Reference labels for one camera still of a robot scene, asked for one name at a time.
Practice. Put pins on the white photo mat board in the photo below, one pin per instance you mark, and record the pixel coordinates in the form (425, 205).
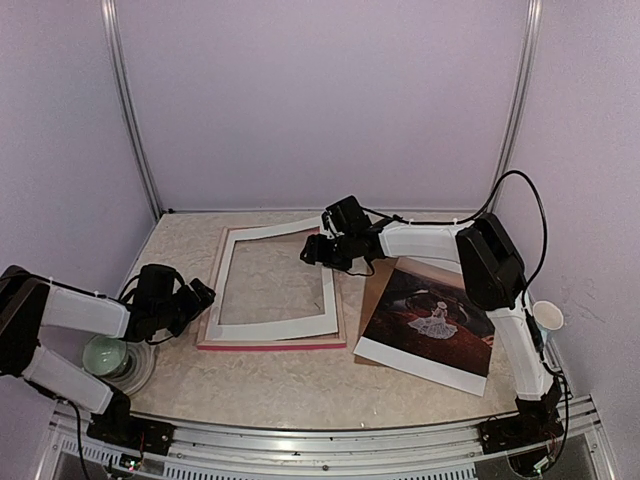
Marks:
(270, 330)

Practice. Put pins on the brown cardboard backing board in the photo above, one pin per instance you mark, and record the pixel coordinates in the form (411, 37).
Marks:
(375, 300)

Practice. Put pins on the right aluminium corner post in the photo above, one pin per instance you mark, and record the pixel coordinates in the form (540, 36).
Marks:
(517, 106)

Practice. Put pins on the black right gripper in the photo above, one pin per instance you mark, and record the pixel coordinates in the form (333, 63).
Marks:
(316, 252)

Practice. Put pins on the aluminium corner post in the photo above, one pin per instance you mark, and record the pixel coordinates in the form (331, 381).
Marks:
(116, 51)
(517, 106)

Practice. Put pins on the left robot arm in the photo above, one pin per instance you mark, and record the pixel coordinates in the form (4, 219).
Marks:
(160, 300)

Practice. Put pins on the light blue ceramic mug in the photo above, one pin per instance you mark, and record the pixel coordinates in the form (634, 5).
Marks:
(549, 318)

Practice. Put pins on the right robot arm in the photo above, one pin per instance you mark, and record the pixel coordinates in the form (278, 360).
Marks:
(494, 280)

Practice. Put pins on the pink wooden picture frame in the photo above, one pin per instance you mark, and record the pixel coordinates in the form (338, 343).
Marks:
(340, 320)

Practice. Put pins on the green ceramic bowl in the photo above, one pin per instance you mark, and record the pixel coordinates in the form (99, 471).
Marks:
(104, 356)

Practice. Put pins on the aluminium front rail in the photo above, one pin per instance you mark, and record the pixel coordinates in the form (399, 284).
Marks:
(451, 450)

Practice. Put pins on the clear acrylic glass sheet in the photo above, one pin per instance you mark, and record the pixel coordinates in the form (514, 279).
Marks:
(267, 282)

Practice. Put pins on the dark landscape photo print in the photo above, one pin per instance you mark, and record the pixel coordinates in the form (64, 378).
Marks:
(430, 315)

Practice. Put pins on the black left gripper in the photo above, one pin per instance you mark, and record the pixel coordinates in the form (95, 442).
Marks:
(195, 307)

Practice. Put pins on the left aluminium corner post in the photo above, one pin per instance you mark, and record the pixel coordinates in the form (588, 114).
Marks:
(116, 51)

